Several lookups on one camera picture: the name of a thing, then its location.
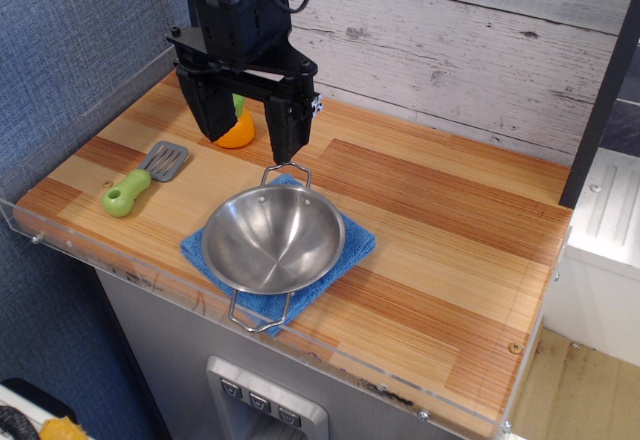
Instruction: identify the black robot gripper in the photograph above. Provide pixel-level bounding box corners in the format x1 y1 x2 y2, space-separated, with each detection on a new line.
167 0 321 163

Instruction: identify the orange toy carrot green top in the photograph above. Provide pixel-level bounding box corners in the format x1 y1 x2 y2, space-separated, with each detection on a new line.
214 94 256 149

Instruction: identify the blue folded cloth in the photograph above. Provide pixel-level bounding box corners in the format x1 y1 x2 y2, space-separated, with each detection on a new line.
179 173 377 338

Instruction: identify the clear acrylic table guard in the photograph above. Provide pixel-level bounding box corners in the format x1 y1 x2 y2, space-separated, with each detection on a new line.
13 55 571 439

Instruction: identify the grey cabinet with dispenser panel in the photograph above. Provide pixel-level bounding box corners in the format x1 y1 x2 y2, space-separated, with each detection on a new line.
98 272 454 439

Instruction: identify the yellow object bottom left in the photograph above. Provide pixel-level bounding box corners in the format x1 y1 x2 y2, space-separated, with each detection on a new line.
39 417 90 440

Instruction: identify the white ribbed appliance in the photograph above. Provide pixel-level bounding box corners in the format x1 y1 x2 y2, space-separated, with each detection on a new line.
543 148 639 365

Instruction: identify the green handled grey spatula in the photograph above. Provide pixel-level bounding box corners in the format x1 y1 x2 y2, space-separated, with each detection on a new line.
101 141 189 218

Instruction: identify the stainless steel bowl with handles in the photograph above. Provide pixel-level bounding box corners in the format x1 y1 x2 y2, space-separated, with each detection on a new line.
201 162 346 333

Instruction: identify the black vertical frame post right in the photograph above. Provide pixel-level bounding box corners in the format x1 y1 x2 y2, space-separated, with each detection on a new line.
559 0 639 209

